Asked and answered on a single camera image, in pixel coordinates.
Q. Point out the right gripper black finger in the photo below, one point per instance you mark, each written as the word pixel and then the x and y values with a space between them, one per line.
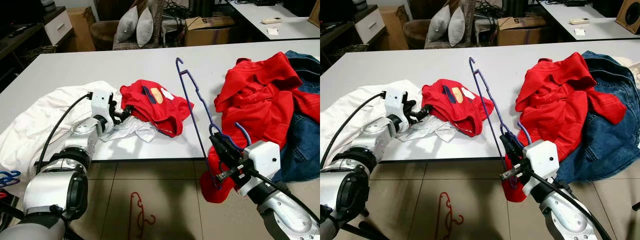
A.
pixel 517 146
pixel 511 149
pixel 222 149
pixel 230 147

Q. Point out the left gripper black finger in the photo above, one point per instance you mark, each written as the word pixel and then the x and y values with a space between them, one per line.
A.
pixel 410 104
pixel 424 111
pixel 127 112
pixel 116 104

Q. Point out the small red patched garment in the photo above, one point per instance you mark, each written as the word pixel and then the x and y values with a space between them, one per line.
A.
pixel 155 107
pixel 455 107

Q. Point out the red hoodie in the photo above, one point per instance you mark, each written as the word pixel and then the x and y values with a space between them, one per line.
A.
pixel 560 95
pixel 260 95

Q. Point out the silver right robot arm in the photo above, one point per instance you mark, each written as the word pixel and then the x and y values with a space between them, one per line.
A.
pixel 290 215
pixel 570 220

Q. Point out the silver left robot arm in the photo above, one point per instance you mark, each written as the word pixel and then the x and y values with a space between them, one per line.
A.
pixel 50 185
pixel 345 190

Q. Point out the small white garment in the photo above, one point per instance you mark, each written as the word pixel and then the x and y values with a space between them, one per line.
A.
pixel 132 131
pixel 432 130

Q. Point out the large white garment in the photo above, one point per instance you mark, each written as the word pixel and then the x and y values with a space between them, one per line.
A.
pixel 350 110
pixel 40 120

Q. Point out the brown round basket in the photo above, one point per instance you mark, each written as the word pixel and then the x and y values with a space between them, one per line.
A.
pixel 104 35
pixel 416 35

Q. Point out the blue denim jeans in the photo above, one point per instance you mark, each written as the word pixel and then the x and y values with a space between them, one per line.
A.
pixel 610 145
pixel 305 145

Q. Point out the grey pillow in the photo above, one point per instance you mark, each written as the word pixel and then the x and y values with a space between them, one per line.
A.
pixel 127 24
pixel 456 27
pixel 438 24
pixel 145 27

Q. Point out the brown wicker chair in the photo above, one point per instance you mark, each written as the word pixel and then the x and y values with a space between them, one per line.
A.
pixel 470 30
pixel 159 30

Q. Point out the white drawer cabinet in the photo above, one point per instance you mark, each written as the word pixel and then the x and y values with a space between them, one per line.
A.
pixel 370 25
pixel 59 26

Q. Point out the black low stand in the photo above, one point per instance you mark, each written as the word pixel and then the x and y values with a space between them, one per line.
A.
pixel 20 50
pixel 335 45

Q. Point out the printed cardboard box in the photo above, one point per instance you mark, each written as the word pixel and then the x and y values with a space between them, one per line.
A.
pixel 520 32
pixel 207 32

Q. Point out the black tripod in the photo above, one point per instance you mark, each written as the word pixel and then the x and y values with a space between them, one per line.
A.
pixel 365 231

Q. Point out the small white card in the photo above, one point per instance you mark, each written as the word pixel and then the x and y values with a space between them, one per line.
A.
pixel 272 31
pixel 580 31

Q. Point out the wooden speaker box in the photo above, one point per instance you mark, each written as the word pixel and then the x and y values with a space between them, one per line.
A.
pixel 315 12
pixel 629 15

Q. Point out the white remote control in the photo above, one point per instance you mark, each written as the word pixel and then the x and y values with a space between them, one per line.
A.
pixel 272 20
pixel 580 21

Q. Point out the white desk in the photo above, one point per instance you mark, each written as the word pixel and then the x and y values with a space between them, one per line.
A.
pixel 295 20
pixel 605 20

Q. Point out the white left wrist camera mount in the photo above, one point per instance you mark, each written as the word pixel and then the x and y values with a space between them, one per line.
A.
pixel 101 107
pixel 395 107

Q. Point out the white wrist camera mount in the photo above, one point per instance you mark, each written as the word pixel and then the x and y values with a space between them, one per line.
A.
pixel 542 160
pixel 395 107
pixel 101 107
pixel 260 160

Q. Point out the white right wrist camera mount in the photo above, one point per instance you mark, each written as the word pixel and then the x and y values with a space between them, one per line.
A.
pixel 542 160
pixel 260 160

